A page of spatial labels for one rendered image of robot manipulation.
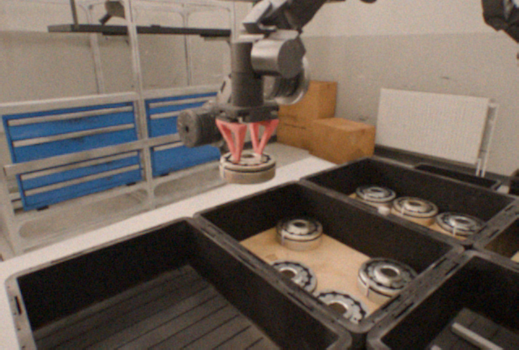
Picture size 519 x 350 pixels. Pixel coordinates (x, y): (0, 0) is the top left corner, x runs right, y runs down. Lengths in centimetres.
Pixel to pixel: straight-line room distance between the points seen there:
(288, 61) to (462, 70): 341
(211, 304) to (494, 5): 109
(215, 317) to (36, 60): 280
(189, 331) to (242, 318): 8
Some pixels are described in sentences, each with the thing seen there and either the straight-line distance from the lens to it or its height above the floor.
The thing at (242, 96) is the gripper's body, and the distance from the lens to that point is 60.
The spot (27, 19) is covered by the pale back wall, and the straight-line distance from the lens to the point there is 321.
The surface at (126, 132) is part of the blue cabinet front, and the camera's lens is 253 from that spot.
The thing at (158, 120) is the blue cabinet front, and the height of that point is 73.
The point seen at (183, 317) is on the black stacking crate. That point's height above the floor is 83.
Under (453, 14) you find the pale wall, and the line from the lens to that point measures 395.
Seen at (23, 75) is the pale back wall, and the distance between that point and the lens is 320.
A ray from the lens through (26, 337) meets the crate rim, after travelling 53.
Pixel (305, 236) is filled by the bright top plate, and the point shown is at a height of 86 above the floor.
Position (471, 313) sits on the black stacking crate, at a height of 83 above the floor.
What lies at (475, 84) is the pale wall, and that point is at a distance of 387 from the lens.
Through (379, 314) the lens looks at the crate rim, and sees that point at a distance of 50.
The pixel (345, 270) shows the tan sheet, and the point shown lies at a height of 83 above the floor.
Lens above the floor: 125
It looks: 19 degrees down
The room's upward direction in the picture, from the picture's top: straight up
